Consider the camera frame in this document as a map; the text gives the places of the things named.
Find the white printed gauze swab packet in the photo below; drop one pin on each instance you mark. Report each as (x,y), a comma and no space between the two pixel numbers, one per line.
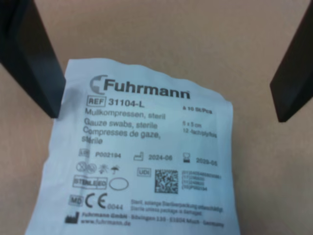
(137,147)

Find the brown cardboard sheet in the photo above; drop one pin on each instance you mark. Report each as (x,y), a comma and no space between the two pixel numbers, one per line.
(171,36)

